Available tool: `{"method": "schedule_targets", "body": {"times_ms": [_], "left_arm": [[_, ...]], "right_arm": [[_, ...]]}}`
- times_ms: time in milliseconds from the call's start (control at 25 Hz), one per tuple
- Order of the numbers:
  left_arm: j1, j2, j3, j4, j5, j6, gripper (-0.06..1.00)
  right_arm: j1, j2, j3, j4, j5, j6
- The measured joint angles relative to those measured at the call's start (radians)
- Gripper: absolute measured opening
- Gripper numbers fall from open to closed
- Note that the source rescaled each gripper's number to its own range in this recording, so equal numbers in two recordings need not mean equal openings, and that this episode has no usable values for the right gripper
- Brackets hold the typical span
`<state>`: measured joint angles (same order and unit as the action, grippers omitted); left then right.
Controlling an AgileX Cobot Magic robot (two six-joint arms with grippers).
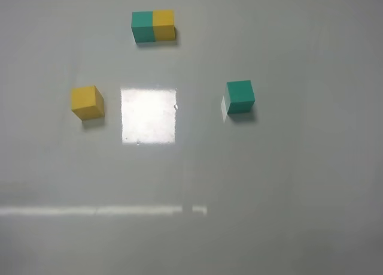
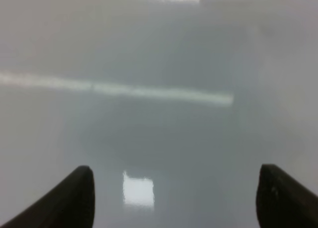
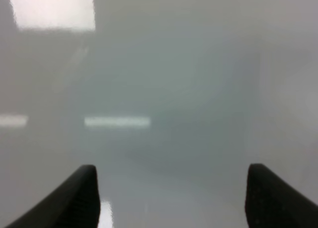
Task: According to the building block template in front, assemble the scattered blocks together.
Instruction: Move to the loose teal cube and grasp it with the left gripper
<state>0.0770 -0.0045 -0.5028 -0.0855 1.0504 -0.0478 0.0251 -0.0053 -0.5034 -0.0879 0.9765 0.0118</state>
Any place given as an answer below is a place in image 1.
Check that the loose yellow block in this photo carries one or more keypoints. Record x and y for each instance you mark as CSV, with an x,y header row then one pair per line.
x,y
87,103

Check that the yellow template block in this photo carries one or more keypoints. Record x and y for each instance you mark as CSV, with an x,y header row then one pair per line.
x,y
164,25

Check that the green template block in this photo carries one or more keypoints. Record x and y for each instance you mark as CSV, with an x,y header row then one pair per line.
x,y
142,26

